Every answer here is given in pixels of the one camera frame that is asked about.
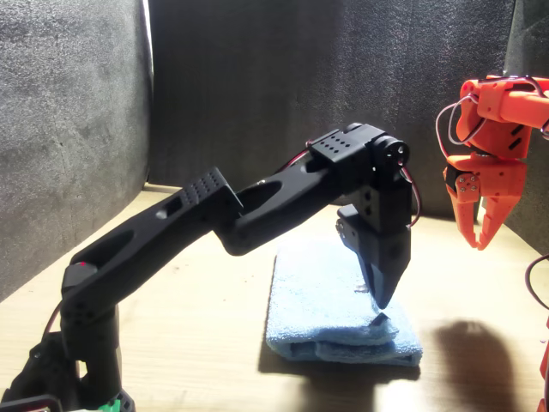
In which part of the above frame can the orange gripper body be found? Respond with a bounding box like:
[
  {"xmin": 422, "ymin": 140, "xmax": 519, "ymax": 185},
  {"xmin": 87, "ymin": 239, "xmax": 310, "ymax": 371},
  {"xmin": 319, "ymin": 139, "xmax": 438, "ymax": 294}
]
[{"xmin": 443, "ymin": 153, "xmax": 528, "ymax": 202}]

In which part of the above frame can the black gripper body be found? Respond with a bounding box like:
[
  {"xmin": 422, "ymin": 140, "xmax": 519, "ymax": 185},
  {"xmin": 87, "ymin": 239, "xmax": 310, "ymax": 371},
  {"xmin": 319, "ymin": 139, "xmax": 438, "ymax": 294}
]
[{"xmin": 335, "ymin": 203, "xmax": 413, "ymax": 281}]

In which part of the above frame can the light blue towel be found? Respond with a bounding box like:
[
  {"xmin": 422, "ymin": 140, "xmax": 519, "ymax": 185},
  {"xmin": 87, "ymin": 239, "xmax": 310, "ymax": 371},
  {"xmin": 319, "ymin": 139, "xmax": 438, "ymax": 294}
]
[{"xmin": 264, "ymin": 243, "xmax": 425, "ymax": 367}]

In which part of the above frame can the grey foam panel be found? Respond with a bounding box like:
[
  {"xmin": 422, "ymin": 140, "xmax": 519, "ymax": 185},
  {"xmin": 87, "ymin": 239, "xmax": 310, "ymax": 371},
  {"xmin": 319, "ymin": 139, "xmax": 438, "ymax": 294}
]
[
  {"xmin": 0, "ymin": 0, "xmax": 154, "ymax": 302},
  {"xmin": 147, "ymin": 0, "xmax": 518, "ymax": 221},
  {"xmin": 498, "ymin": 0, "xmax": 549, "ymax": 255}
]

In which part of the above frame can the red white black-gripper cable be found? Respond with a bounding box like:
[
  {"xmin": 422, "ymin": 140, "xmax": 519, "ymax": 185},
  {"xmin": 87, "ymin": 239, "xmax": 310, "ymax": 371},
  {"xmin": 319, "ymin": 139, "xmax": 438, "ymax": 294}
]
[{"xmin": 397, "ymin": 164, "xmax": 425, "ymax": 229}]

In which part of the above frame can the dark orange-arm cable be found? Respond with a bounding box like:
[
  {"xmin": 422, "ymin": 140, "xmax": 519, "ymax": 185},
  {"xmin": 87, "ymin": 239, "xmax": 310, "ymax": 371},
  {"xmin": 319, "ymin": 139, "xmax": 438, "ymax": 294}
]
[{"xmin": 524, "ymin": 252, "xmax": 549, "ymax": 311}]

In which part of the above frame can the white orange-gripper servo cable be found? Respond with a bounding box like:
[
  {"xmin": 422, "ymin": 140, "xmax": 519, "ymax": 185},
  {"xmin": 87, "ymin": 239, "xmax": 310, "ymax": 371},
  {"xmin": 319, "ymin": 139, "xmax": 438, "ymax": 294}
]
[{"xmin": 434, "ymin": 93, "xmax": 489, "ymax": 161}]

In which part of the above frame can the red white black-arm cable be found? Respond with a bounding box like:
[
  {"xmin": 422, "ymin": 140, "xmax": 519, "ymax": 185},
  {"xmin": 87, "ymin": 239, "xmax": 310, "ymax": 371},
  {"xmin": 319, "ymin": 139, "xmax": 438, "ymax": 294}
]
[{"xmin": 44, "ymin": 299, "xmax": 66, "ymax": 345}]

